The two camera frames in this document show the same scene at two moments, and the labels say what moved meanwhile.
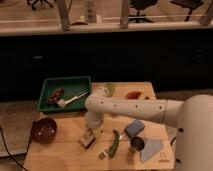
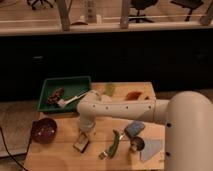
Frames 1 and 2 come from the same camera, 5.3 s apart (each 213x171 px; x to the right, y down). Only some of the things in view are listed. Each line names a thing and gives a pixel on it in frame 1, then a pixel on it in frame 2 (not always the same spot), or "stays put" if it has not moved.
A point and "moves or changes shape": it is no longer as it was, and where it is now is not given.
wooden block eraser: (87, 140) moves or changes shape
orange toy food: (133, 95) stays put
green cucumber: (112, 146) stays put
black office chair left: (33, 2) stays put
